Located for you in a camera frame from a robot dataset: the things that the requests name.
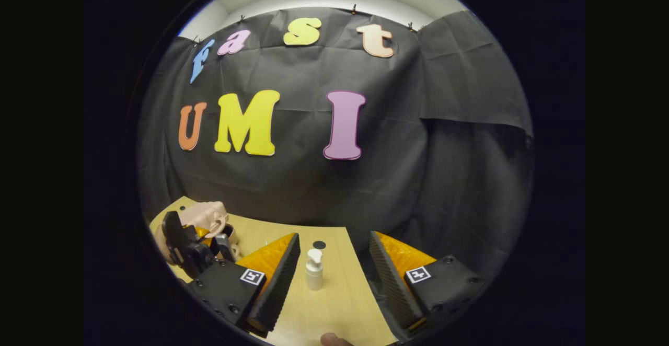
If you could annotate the small pink suitcase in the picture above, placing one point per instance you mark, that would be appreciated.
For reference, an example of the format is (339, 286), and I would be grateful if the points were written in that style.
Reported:
(206, 214)

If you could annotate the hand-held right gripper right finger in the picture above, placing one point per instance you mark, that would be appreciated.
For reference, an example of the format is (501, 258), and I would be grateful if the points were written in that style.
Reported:
(392, 283)

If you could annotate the white pump bottle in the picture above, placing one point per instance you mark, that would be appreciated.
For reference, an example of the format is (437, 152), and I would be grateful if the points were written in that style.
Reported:
(314, 273)

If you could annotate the black backdrop cloth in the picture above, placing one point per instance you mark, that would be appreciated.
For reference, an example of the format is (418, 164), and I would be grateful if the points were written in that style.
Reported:
(313, 179)

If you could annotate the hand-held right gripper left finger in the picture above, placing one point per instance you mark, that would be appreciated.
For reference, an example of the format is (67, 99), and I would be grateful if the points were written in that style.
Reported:
(277, 288)

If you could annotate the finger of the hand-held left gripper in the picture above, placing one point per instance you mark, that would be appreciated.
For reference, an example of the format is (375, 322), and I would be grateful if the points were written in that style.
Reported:
(204, 233)
(223, 246)

